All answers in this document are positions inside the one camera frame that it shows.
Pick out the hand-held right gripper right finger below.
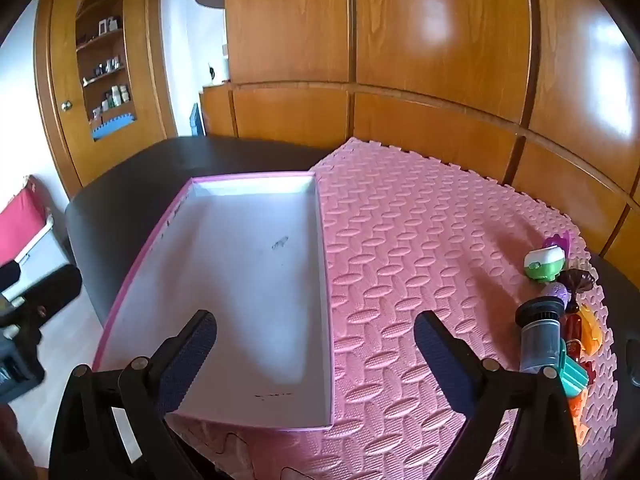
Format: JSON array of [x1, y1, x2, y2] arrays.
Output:
[[414, 310, 583, 480]]

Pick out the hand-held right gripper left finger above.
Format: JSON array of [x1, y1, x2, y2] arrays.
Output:
[[48, 310, 218, 480]]

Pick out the grey filter cup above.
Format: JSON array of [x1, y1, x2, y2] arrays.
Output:
[[516, 297, 568, 373]]

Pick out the purple oval scrubber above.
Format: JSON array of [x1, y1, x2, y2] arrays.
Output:
[[542, 282, 571, 306]]

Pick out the teal plastic mold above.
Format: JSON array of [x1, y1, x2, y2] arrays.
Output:
[[557, 340, 588, 398]]

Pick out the red plastic toy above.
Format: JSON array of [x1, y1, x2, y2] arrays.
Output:
[[565, 310, 583, 361]]

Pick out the green white plug-in device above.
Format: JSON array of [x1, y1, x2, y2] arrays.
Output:
[[524, 244, 566, 281]]

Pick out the yellow orange plastic toy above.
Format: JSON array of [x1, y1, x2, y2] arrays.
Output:
[[577, 307, 603, 356]]

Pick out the brown hair brush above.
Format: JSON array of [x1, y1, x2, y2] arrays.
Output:
[[557, 267, 597, 293]]

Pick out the magenta plastic mold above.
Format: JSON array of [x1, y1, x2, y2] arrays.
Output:
[[544, 230, 573, 261]]

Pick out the person's left forearm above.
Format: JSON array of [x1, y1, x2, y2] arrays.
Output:
[[0, 405, 38, 480]]

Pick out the red cloth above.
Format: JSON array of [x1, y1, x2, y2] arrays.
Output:
[[0, 176, 48, 266]]

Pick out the pink foam mat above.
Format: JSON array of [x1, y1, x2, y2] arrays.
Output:
[[165, 136, 618, 480]]

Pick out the blue foam mat in niche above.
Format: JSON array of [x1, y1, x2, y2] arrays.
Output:
[[92, 112, 137, 140]]

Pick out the bottles on shelf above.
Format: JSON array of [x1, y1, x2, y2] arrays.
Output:
[[102, 85, 131, 108]]

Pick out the wooden cabinet with shelf niche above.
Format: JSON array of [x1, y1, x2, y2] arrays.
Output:
[[34, 0, 176, 196]]

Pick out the wooden wardrobe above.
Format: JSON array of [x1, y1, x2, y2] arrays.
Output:
[[200, 0, 640, 271]]

